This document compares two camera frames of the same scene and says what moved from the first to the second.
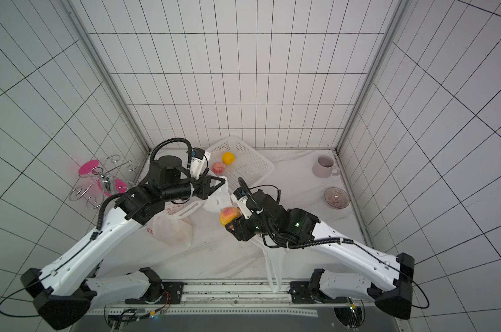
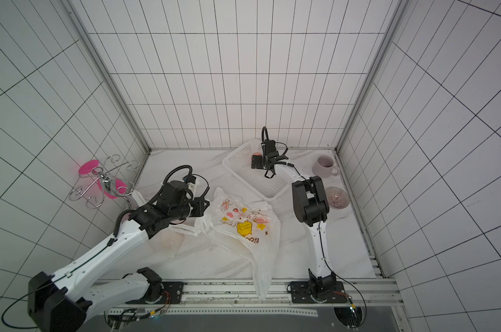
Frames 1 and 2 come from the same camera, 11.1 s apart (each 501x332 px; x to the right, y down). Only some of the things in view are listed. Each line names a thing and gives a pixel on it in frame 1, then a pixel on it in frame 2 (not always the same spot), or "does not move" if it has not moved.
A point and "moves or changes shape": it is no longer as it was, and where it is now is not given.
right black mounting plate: x=300 y=293 does not move
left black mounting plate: x=172 y=292 does not move
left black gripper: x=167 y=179 -> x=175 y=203
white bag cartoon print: x=273 y=260 moves or changes shape
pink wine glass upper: x=88 y=167 does not move
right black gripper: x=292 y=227 -> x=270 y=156
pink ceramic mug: x=324 y=167 does not move
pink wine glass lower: x=113 y=185 does not move
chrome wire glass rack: x=100 y=186 does not move
